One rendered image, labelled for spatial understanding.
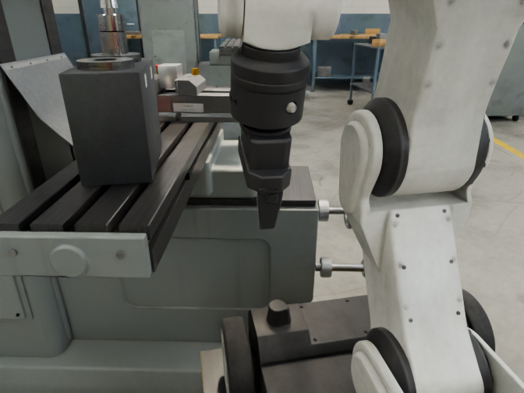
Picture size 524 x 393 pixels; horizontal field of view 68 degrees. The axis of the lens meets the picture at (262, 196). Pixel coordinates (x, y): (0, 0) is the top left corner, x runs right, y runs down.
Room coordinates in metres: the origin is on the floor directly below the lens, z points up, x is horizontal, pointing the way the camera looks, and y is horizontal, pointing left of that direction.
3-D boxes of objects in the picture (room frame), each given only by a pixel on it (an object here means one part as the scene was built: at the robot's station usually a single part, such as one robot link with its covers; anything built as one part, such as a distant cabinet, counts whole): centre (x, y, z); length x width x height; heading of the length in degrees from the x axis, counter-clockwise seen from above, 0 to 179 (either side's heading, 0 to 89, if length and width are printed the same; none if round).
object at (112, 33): (0.78, 0.27, 1.15); 0.05 x 0.05 x 0.06
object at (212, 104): (1.14, 0.23, 0.97); 0.35 x 0.15 x 0.11; 86
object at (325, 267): (0.97, -0.27, 0.50); 0.22 x 0.06 x 0.06; 88
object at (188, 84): (1.13, 0.20, 1.01); 0.12 x 0.06 x 0.04; 176
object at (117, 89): (0.73, 0.27, 1.02); 0.22 x 0.12 x 0.20; 9
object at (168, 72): (1.14, 0.26, 1.03); 0.06 x 0.05 x 0.06; 176
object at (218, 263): (1.13, 0.23, 0.42); 0.80 x 0.30 x 0.60; 88
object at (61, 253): (1.08, 0.26, 0.88); 1.24 x 0.23 x 0.08; 178
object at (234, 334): (0.61, 0.05, 0.50); 0.20 x 0.05 x 0.20; 11
